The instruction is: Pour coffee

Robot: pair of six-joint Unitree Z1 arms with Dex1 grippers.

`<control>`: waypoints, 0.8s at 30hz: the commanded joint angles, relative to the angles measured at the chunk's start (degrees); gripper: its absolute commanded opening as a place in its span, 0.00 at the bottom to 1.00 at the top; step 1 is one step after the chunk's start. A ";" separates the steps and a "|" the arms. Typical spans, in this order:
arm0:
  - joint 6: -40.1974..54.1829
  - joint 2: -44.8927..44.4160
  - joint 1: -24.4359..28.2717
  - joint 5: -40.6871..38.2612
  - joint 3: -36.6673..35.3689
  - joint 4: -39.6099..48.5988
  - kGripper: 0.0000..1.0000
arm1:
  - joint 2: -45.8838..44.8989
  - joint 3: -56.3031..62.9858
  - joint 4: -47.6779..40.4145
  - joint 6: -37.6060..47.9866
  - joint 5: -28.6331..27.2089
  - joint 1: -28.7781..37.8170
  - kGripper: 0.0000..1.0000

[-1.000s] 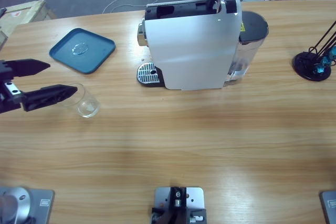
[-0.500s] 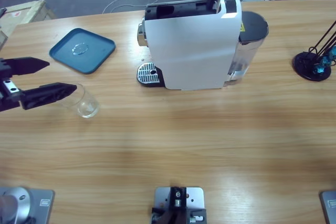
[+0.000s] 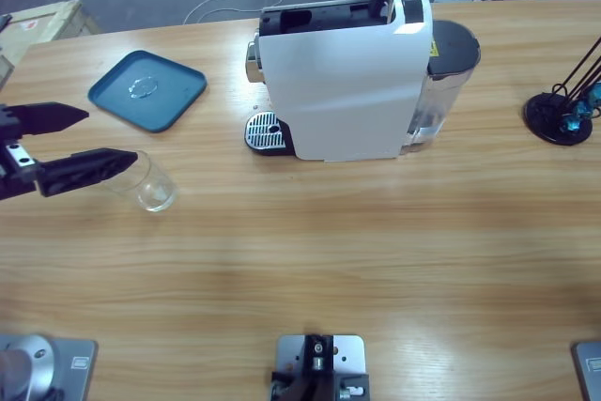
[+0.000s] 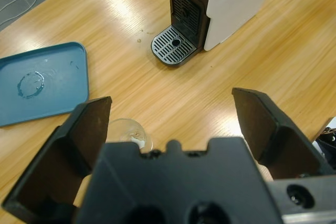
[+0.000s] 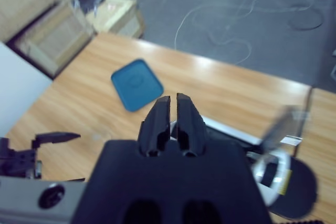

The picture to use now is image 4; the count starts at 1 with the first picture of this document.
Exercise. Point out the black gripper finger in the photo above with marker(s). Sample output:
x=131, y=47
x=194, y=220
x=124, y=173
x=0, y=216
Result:
x=283, y=150
x=65, y=155

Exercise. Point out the clear drinking glass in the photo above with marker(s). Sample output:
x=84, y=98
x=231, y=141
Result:
x=126, y=132

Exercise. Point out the white capsule coffee machine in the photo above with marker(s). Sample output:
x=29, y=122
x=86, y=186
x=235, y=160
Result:
x=236, y=3

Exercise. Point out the blue square plastic tray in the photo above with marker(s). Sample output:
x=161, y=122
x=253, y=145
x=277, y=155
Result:
x=52, y=90

